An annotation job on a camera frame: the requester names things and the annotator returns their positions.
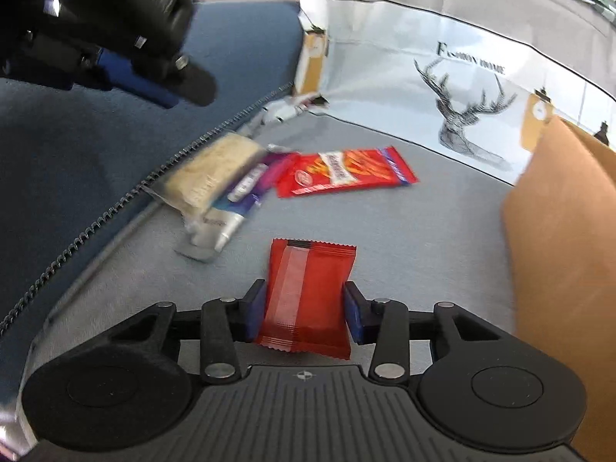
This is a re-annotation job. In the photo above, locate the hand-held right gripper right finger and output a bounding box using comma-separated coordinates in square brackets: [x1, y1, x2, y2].
[343, 281, 501, 384]

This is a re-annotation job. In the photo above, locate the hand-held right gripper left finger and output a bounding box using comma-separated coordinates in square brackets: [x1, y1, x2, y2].
[115, 278, 267, 386]

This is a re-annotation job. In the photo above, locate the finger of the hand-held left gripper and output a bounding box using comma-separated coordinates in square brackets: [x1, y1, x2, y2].
[96, 50, 181, 109]
[132, 52, 218, 107]

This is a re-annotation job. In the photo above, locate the plain red snack packet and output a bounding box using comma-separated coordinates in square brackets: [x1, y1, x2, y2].
[255, 238, 358, 361]

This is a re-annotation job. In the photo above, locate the brown cardboard box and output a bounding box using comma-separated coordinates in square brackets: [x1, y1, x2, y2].
[500, 115, 616, 462]

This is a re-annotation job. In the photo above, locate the clear cracker bar packet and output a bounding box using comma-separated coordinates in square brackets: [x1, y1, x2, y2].
[162, 135, 264, 213]

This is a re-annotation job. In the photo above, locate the silver snack packet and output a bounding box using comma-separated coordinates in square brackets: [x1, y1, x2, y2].
[174, 197, 263, 264]

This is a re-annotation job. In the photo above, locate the white snack wrapper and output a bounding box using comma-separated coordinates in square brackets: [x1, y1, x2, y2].
[250, 92, 329, 131]

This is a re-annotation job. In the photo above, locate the purple snack packet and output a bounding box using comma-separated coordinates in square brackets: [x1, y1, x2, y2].
[226, 151, 295, 203]

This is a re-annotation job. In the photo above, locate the red stick-print snack packet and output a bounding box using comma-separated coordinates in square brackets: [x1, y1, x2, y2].
[275, 146, 419, 199]

